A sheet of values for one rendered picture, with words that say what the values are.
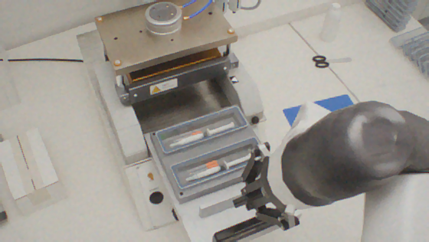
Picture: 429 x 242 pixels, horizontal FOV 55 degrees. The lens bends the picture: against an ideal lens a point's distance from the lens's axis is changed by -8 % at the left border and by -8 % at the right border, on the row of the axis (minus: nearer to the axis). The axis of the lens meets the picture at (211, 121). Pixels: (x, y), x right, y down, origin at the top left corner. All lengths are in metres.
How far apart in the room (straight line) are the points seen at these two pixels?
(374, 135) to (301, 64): 1.05
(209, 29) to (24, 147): 0.55
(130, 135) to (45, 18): 0.73
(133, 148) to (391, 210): 0.61
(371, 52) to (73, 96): 0.99
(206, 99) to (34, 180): 0.46
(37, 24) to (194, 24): 0.73
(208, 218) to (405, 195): 0.48
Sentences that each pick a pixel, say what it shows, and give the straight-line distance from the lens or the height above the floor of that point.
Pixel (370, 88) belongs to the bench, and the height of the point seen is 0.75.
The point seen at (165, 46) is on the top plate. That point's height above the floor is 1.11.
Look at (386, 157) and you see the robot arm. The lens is 0.39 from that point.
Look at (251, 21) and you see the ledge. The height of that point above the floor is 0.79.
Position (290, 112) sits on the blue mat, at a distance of 1.29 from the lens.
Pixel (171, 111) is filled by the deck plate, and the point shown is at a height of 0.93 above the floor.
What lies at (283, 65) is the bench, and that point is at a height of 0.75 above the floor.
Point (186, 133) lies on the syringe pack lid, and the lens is 0.90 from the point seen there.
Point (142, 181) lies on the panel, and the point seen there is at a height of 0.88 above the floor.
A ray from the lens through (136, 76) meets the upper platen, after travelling 0.93.
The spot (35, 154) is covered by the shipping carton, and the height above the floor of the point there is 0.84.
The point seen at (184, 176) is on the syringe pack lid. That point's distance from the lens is 0.85.
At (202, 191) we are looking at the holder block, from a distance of 0.84.
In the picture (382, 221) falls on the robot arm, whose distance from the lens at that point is 0.45.
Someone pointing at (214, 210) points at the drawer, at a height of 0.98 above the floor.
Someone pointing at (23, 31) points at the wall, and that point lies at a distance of 1.56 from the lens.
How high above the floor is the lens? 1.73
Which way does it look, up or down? 53 degrees down
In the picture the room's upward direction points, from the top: 4 degrees clockwise
